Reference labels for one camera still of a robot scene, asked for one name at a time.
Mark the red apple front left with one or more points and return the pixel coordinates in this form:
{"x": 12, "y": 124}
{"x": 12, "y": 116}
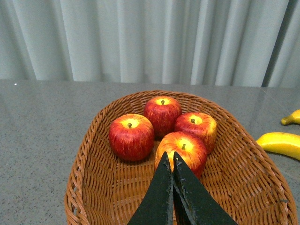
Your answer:
{"x": 131, "y": 137}

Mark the red apple with yellow side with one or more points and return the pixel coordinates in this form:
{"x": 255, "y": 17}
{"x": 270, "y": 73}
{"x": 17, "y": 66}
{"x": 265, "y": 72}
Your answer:
{"x": 201, "y": 125}

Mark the red apple back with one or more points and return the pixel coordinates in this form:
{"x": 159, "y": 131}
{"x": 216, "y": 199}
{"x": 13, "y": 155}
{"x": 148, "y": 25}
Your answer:
{"x": 162, "y": 112}

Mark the yellow banana near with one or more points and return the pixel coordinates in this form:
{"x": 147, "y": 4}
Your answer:
{"x": 281, "y": 143}

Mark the yellow banana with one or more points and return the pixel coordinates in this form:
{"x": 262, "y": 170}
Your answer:
{"x": 293, "y": 118}
{"x": 281, "y": 143}

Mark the yellow banana far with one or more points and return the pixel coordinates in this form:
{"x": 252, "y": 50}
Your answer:
{"x": 293, "y": 118}

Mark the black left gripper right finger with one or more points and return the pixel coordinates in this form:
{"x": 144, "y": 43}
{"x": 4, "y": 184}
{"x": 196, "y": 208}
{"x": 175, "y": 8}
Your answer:
{"x": 193, "y": 204}

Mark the white pleated curtain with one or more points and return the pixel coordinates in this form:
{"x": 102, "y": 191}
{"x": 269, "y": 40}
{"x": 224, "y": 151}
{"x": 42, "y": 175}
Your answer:
{"x": 209, "y": 42}

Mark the brown wicker basket left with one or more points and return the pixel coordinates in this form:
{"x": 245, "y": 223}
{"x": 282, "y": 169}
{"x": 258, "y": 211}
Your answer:
{"x": 104, "y": 190}

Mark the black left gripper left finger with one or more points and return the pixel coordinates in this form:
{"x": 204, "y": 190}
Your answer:
{"x": 156, "y": 207}

